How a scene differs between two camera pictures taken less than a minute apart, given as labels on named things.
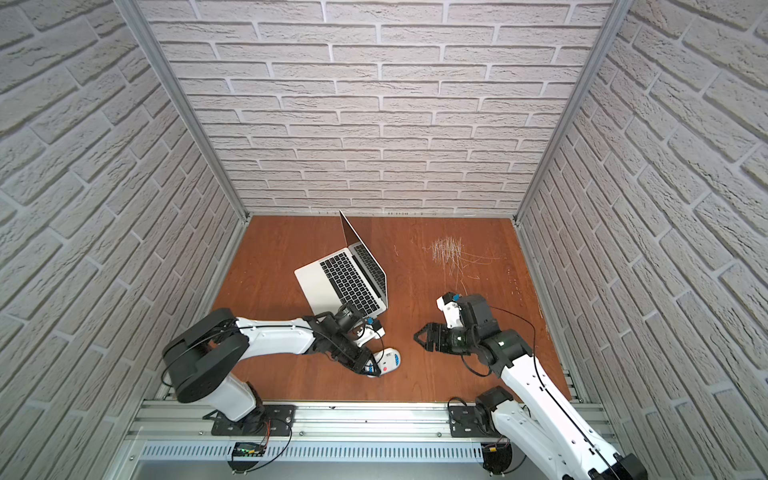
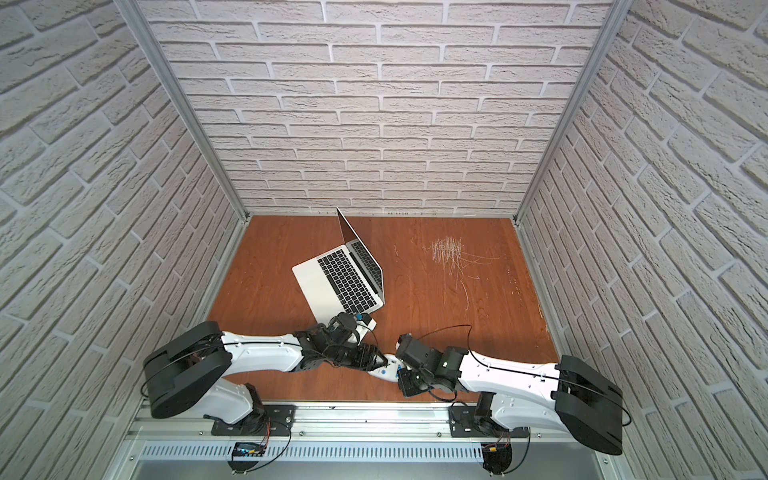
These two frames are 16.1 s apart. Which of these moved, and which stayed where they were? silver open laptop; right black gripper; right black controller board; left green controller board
Moved: right black gripper
Stayed: right black controller board; left green controller board; silver open laptop
